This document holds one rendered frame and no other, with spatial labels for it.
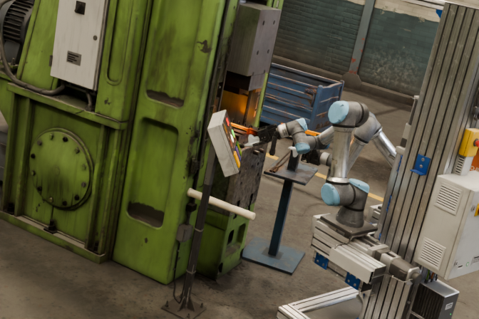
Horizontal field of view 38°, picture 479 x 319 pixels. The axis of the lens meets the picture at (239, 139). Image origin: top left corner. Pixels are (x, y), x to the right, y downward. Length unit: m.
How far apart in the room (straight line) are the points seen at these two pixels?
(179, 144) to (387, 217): 1.28
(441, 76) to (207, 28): 1.31
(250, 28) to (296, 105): 4.03
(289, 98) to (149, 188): 4.02
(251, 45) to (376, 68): 8.11
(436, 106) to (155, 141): 1.71
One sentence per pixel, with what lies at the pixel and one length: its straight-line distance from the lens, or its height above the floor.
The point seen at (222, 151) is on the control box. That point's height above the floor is 1.06.
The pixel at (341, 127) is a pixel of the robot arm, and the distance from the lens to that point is 3.48.
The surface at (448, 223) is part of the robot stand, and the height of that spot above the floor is 1.03.
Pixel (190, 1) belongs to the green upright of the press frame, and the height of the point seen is 1.73.
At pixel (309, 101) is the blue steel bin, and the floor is 0.50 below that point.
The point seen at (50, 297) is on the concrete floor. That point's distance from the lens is 4.15.
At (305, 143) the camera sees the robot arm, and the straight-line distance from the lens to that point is 3.76.
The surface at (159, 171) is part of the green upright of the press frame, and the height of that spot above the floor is 0.68.
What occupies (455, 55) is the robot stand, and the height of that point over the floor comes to 1.80.
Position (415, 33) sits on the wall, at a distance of 11.81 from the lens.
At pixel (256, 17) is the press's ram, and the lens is 4.04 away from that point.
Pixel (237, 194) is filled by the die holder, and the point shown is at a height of 0.61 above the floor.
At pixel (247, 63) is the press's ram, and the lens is 4.08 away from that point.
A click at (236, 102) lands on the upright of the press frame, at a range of 4.60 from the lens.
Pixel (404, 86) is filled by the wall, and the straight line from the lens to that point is 11.90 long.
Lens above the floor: 2.13
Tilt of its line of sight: 16 degrees down
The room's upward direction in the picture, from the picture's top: 11 degrees clockwise
